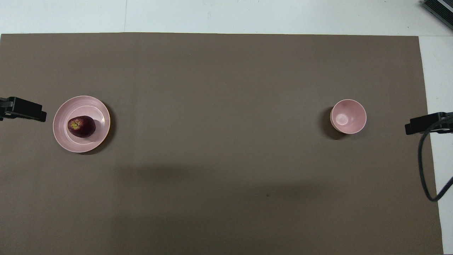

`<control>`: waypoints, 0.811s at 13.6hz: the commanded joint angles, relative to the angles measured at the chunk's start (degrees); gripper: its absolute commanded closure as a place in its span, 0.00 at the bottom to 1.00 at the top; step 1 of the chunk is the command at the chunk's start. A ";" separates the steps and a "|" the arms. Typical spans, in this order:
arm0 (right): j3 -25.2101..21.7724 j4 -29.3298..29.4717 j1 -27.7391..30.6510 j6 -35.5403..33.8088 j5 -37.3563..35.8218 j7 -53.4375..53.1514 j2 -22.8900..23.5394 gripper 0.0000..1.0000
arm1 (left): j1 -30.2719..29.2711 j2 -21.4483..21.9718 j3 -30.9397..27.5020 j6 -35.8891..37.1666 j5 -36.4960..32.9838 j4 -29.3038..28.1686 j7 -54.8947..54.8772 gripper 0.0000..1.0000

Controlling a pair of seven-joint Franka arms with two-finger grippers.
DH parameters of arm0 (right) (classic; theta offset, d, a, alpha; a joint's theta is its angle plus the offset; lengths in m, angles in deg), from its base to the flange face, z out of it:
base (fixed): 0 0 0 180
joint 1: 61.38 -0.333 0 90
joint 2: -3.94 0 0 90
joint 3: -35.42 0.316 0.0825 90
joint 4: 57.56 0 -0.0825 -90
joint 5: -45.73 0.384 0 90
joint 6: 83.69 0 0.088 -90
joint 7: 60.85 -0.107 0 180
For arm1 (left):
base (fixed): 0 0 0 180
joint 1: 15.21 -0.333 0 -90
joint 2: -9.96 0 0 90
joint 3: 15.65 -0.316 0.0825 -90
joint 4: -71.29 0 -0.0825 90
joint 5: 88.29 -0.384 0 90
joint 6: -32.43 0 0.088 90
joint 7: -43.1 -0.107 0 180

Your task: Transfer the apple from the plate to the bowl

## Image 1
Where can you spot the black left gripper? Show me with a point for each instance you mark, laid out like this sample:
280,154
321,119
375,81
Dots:
7,103

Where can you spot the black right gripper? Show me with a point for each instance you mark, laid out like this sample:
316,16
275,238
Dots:
448,122

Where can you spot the dark red apple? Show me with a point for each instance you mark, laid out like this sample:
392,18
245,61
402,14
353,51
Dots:
82,126

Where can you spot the pink plate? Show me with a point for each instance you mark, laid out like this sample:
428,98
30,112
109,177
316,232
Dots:
78,106

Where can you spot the pink bowl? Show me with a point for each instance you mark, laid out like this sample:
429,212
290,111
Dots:
348,117

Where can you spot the brown table mat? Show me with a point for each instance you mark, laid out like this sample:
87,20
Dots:
219,141

